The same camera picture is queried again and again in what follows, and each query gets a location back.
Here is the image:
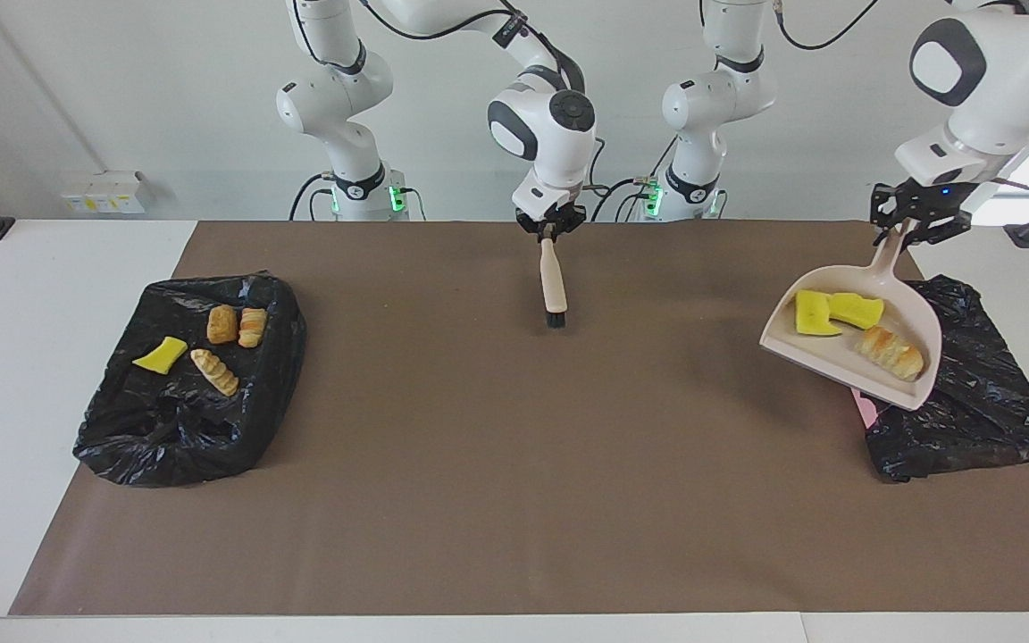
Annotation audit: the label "brown paper table mat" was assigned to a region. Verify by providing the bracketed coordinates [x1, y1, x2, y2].
[7, 221, 1029, 617]

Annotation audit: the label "beige hand brush black bristles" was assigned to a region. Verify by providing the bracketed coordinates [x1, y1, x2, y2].
[539, 234, 569, 328]

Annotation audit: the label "tall black bag-lined bin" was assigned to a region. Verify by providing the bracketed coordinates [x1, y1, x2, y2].
[72, 272, 308, 489]

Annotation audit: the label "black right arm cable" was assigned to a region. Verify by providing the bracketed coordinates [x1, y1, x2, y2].
[358, 0, 609, 197]

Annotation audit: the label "black right base cable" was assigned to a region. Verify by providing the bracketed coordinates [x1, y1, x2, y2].
[289, 172, 426, 222]

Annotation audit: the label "black base cable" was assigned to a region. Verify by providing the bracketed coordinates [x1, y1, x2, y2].
[590, 174, 658, 222]
[289, 172, 426, 222]

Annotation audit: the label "white wall outlet box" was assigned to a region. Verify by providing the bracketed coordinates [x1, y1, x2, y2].
[57, 171, 147, 215]

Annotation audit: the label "notched yellow sponge piece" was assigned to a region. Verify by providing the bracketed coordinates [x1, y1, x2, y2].
[794, 289, 843, 338]

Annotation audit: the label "yellow green sponge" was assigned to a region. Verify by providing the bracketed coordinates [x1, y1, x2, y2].
[131, 336, 189, 374]

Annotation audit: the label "black left base cable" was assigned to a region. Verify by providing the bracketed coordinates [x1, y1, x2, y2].
[590, 174, 658, 222]

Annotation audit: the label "low black trash bag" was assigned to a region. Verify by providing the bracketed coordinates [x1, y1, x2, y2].
[863, 274, 1029, 484]

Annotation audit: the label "brown toy bread roll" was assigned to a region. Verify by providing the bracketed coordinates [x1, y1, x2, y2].
[206, 304, 239, 346]

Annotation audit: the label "orange striped toy croissant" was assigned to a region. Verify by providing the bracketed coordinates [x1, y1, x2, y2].
[854, 325, 925, 383]

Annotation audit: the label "beige plastic dustpan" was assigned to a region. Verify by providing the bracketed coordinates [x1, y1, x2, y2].
[759, 221, 943, 412]

